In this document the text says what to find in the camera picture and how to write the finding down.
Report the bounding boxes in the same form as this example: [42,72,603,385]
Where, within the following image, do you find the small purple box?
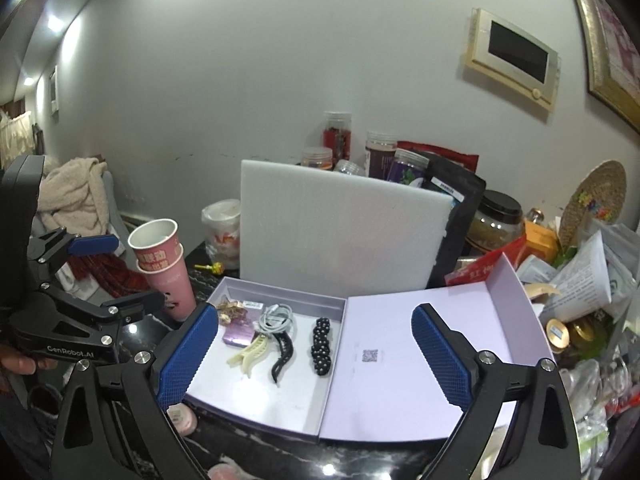
[222,319,261,347]

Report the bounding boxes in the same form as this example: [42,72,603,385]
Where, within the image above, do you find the short brown-filled jar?
[301,147,334,170]

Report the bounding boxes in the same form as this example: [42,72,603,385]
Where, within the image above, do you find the black beaded hair clip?
[310,317,334,377]

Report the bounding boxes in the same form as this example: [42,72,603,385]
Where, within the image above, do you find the purple-label clear jar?
[389,148,430,189]

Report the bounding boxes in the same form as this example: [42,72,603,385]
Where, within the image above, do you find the gold-lid small jar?
[544,317,571,349]

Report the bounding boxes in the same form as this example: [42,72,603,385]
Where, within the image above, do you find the white wall panel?
[48,65,61,124]

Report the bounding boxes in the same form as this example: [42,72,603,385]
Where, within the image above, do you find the red snack packet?
[444,237,529,286]

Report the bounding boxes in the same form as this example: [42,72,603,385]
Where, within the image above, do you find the cream fleece blanket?
[37,157,109,234]

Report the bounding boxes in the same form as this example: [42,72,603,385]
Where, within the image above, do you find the white foam board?
[239,158,454,291]

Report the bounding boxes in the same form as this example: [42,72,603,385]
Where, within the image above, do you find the red plaid cloth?
[67,254,151,301]

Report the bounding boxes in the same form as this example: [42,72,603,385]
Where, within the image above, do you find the cream wall intercom panel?
[467,7,560,111]

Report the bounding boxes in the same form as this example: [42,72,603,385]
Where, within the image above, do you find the pile of paper packets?
[519,229,640,321]

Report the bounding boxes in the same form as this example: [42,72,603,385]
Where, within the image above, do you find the woven straw fan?
[557,159,628,249]

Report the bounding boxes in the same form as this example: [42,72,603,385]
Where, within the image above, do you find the pink panda paper cup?
[135,244,198,322]

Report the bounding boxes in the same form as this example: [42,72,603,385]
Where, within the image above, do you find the tipped clear jar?
[333,158,366,177]

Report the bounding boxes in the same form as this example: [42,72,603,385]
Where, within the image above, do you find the black foil bag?
[414,149,487,289]

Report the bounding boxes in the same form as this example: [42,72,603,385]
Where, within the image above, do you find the clear pink blush compact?
[207,462,249,480]

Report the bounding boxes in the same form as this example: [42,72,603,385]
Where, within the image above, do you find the red-filled clear jar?
[322,111,353,164]

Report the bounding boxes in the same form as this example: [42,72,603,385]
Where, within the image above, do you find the dark-filled clear jar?
[365,130,399,179]

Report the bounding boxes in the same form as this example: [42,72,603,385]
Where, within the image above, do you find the person's left hand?
[0,343,39,376]

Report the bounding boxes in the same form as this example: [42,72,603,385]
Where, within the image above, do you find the white earphone cable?
[254,304,296,335]

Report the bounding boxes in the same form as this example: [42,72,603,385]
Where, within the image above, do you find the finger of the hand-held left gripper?
[27,227,120,264]
[37,287,166,329]

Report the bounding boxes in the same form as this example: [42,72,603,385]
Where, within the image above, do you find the gold hair clip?
[215,299,265,326]

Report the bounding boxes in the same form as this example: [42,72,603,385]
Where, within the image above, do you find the black hair claw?
[269,329,297,387]

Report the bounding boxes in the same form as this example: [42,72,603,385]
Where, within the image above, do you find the round pink green-label compact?
[167,403,197,435]

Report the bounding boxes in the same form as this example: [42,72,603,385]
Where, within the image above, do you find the lavender cardboard box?
[182,252,559,444]

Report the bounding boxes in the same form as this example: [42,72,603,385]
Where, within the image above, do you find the gold picture frame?
[562,0,640,134]

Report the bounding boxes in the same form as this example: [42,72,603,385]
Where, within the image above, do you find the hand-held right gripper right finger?
[410,302,584,480]

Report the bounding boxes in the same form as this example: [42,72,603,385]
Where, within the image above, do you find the grey chair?
[54,169,151,301]

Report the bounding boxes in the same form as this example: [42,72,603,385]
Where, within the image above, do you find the white plastic bag cup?
[201,198,243,271]

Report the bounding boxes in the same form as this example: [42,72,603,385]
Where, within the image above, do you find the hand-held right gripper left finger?
[50,303,220,480]

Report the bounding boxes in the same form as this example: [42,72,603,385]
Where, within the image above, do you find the glass jar black lid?
[467,189,525,254]

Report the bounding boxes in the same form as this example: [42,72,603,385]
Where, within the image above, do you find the orange box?
[523,220,560,261]

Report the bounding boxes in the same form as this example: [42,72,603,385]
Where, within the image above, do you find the cream hair clip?
[227,332,271,376]

